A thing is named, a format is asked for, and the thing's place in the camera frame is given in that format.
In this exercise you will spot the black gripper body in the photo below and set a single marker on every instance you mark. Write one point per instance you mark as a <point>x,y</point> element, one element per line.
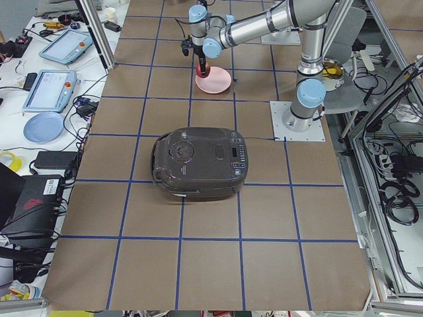
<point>199,51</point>

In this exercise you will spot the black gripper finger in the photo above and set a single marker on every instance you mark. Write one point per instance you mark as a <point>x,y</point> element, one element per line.
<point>199,66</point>
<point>203,65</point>

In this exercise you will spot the red apple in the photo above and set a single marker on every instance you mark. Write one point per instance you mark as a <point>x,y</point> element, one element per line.
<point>207,74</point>

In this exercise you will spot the pink plate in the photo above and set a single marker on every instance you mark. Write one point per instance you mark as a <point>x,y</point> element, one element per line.
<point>216,82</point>

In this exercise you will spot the steel mixing bowl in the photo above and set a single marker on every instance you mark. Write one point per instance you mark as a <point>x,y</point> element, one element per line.
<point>333,75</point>

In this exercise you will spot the blue plate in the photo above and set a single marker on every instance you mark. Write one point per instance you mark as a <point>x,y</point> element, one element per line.
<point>43,127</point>

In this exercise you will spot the dark rice cooker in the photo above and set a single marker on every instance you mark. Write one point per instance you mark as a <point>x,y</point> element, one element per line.
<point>200,162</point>

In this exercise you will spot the upper teach pendant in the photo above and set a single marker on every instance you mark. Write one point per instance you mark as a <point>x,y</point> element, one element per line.
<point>68,47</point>

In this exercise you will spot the teach pendant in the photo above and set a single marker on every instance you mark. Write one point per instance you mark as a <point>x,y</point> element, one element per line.
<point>68,47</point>
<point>51,91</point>

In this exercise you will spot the lower teach pendant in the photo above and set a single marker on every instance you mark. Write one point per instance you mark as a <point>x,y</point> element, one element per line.
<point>51,91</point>

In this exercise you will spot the black power adapter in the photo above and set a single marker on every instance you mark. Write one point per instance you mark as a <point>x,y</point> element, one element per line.
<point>55,160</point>

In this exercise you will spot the yellow tape roll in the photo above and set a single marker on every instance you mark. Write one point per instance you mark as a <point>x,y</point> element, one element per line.
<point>11,161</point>

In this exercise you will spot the black computer box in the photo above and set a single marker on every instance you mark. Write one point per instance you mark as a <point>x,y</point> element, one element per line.
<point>37,208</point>

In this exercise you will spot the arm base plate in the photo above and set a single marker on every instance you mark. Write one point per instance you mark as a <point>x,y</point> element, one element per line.
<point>307,130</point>
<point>286,37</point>

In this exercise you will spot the aluminium frame post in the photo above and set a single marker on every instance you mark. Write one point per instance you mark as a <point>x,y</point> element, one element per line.
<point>96,30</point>

